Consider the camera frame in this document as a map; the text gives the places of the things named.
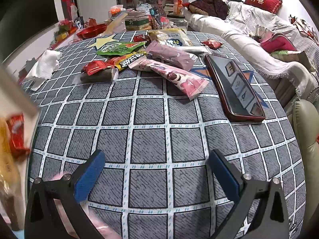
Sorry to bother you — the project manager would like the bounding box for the cream snack packet blue print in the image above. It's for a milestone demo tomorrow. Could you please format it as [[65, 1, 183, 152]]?
[[148, 28, 212, 54]]

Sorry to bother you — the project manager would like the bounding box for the red bowl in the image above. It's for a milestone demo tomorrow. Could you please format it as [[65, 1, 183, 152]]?
[[76, 24, 108, 39]]

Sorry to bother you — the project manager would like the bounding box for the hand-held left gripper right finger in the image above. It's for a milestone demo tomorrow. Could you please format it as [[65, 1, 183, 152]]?
[[206, 149, 291, 239]]

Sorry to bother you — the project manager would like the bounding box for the small red crinkled snack packet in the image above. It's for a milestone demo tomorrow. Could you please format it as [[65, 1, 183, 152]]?
[[201, 38, 223, 50]]

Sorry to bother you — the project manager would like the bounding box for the white paper tissue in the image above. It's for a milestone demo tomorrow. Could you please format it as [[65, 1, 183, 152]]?
[[22, 50, 63, 91]]

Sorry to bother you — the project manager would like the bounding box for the black television screen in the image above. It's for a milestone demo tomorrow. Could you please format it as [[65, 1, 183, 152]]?
[[0, 0, 59, 46]]

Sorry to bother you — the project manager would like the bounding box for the grey checked tablecloth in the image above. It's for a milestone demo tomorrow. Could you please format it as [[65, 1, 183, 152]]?
[[21, 30, 307, 239]]

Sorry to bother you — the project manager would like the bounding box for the clear plastic container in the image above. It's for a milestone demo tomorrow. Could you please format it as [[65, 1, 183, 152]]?
[[166, 14, 189, 30]]

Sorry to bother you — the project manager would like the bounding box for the dark snack in clear wrapper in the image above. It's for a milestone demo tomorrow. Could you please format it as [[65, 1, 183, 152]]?
[[72, 68, 119, 85]]

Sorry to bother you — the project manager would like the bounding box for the pink cushion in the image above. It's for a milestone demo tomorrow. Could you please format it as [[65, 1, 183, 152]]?
[[260, 33, 304, 53]]

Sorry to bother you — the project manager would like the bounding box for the clear jar with green label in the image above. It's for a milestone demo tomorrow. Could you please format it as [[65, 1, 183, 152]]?
[[124, 9, 152, 32]]

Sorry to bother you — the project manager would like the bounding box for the floral cushion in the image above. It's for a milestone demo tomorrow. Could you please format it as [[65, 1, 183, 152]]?
[[289, 15, 319, 46]]

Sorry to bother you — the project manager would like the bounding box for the dark red blanket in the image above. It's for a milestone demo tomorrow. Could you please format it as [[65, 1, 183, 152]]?
[[189, 0, 229, 20]]

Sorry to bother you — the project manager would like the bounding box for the smartphone in red case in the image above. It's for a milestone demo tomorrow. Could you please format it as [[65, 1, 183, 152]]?
[[204, 54, 266, 122]]

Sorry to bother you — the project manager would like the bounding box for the orange juice bottle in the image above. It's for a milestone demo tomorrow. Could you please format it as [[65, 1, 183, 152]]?
[[173, 0, 184, 15]]

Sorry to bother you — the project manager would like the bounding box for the red embroidered pillow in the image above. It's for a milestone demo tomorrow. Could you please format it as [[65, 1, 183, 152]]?
[[244, 0, 283, 14]]

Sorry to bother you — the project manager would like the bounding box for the green snack packet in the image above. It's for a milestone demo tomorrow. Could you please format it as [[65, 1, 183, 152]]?
[[96, 41, 146, 56]]

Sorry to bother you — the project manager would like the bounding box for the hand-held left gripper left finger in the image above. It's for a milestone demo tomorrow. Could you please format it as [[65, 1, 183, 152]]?
[[24, 150, 106, 239]]

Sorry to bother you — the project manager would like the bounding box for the white plastic bag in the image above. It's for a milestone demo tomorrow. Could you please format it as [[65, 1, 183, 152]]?
[[67, 4, 79, 22]]

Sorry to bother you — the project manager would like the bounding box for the purple snack packet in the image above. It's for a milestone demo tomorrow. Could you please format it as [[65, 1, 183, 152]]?
[[146, 40, 198, 71]]

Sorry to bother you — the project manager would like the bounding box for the pink strawberry snack packet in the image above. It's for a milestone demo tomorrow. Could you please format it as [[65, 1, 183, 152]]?
[[128, 56, 209, 101]]

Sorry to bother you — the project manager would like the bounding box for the red and yellow snack packet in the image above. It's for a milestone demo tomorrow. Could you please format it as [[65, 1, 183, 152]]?
[[81, 51, 147, 76]]

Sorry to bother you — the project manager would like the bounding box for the sofa with white cover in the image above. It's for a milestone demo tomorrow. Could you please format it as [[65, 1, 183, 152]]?
[[187, 0, 319, 110]]

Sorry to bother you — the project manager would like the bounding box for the small dark red candy packet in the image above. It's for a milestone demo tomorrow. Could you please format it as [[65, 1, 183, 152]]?
[[133, 34, 151, 43]]

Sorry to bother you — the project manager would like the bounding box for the dark patterned snack bag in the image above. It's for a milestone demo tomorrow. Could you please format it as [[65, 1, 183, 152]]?
[[150, 7, 165, 30]]

